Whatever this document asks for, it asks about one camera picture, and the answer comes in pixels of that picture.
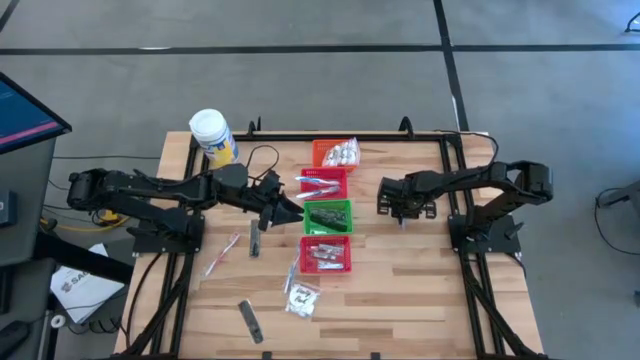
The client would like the red toothbrush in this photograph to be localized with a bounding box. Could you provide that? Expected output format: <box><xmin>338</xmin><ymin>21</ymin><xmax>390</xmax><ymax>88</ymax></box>
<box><xmin>203</xmin><ymin>231</ymin><xmax>242</xmax><ymax>279</ymax></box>

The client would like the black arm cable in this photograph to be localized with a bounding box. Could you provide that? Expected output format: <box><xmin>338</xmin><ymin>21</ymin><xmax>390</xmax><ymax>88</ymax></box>
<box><xmin>244</xmin><ymin>144</ymin><xmax>281</xmax><ymax>184</ymax></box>
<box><xmin>432</xmin><ymin>128</ymin><xmax>501</xmax><ymax>169</ymax></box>

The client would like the white yellow wipes canister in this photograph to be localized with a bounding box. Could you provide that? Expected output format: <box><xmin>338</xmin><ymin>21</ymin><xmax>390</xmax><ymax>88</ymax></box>
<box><xmin>188</xmin><ymin>108</ymin><xmax>240</xmax><ymax>169</ymax></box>

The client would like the black aluminium table frame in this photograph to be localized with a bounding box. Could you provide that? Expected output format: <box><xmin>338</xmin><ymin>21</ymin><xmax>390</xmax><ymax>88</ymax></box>
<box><xmin>119</xmin><ymin>115</ymin><xmax>544</xmax><ymax>360</ymax></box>

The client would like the yellow floor cable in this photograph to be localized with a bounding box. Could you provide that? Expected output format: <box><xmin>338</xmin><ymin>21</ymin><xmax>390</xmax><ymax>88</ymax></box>
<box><xmin>39</xmin><ymin>207</ymin><xmax>134</xmax><ymax>235</ymax></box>

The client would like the orange plastic basket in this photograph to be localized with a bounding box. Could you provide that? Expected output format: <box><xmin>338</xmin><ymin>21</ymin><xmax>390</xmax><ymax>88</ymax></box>
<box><xmin>311</xmin><ymin>139</ymin><xmax>357</xmax><ymax>172</ymax></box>

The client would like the white printed booklet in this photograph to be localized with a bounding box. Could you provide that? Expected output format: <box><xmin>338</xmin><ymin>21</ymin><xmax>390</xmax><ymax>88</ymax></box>
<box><xmin>49</xmin><ymin>243</ymin><xmax>126</xmax><ymax>325</ymax></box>

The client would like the red plastic basket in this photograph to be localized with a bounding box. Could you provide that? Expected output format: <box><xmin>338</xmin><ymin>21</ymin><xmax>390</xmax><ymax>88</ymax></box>
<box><xmin>299</xmin><ymin>235</ymin><xmax>353</xmax><ymax>274</ymax></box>
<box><xmin>299</xmin><ymin>167</ymin><xmax>349</xmax><ymax>201</ymax></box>

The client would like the blue screen monitor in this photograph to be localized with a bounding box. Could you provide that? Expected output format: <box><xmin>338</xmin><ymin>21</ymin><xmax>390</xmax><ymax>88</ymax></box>
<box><xmin>0</xmin><ymin>72</ymin><xmax>73</xmax><ymax>155</ymax></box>

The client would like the grey desk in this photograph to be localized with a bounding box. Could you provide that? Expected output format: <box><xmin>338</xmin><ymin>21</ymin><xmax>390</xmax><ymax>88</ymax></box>
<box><xmin>0</xmin><ymin>137</ymin><xmax>57</xmax><ymax>269</ymax></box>

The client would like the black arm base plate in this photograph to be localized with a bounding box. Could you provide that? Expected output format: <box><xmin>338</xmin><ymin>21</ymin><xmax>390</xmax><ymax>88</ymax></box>
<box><xmin>130</xmin><ymin>227</ymin><xmax>207</xmax><ymax>255</ymax></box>
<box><xmin>448</xmin><ymin>213</ymin><xmax>522</xmax><ymax>255</ymax></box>

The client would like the black comb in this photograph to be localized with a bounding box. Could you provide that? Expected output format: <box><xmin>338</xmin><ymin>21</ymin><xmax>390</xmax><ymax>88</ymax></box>
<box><xmin>322</xmin><ymin>213</ymin><xmax>350</xmax><ymax>233</ymax></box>
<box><xmin>248</xmin><ymin>218</ymin><xmax>262</xmax><ymax>260</ymax></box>
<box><xmin>308</xmin><ymin>206</ymin><xmax>346</xmax><ymax>225</ymax></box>
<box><xmin>237</xmin><ymin>298</ymin><xmax>265</xmax><ymax>345</ymax></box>

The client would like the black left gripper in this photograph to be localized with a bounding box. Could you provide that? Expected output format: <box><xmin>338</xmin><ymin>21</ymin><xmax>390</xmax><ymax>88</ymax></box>
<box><xmin>244</xmin><ymin>168</ymin><xmax>305</xmax><ymax>232</ymax></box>

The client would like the green plastic basket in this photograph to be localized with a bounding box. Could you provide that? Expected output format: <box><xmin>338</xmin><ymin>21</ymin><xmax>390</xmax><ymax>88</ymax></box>
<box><xmin>302</xmin><ymin>198</ymin><xmax>354</xmax><ymax>236</ymax></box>

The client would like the vanity pack swab bag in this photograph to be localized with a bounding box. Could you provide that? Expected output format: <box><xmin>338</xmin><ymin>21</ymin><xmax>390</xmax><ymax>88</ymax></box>
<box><xmin>339</xmin><ymin>137</ymin><xmax>362</xmax><ymax>169</ymax></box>
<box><xmin>322</xmin><ymin>142</ymin><xmax>346</xmax><ymax>169</ymax></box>
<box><xmin>284</xmin><ymin>281</ymin><xmax>321</xmax><ymax>320</ymax></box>

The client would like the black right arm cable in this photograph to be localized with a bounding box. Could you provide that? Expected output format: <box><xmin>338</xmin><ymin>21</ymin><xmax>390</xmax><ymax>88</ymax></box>
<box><xmin>432</xmin><ymin>128</ymin><xmax>501</xmax><ymax>169</ymax></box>

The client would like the black desk foot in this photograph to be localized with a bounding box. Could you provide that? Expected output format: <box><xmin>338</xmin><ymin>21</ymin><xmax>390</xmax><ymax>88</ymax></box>
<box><xmin>32</xmin><ymin>232</ymin><xmax>135</xmax><ymax>285</ymax></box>

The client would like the black desk device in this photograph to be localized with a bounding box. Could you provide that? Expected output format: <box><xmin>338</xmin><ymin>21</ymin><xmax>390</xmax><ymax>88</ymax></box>
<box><xmin>0</xmin><ymin>188</ymin><xmax>17</xmax><ymax>226</ymax></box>

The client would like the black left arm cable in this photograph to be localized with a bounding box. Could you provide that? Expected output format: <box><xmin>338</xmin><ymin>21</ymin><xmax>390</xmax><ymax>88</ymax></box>
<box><xmin>244</xmin><ymin>144</ymin><xmax>281</xmax><ymax>184</ymax></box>

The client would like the black rounded device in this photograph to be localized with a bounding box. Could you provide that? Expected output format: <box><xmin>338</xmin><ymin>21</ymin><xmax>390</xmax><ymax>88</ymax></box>
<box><xmin>0</xmin><ymin>319</ymin><xmax>32</xmax><ymax>360</ymax></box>

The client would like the looped black floor cable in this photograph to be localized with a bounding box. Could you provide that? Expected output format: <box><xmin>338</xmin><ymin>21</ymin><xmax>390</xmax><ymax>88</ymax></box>
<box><xmin>592</xmin><ymin>187</ymin><xmax>640</xmax><ymax>257</ymax></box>

